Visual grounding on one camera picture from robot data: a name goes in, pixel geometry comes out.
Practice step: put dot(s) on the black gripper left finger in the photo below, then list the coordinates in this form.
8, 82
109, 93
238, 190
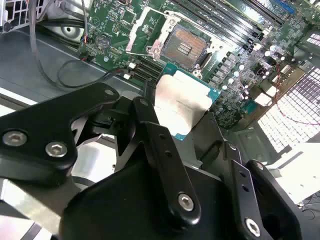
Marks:
50, 125

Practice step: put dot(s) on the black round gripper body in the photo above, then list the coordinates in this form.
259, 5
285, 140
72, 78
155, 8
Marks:
120, 212

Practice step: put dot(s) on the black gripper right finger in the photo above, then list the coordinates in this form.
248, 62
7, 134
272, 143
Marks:
238, 180

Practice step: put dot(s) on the silver topped CPU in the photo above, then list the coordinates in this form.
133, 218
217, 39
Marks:
182, 100

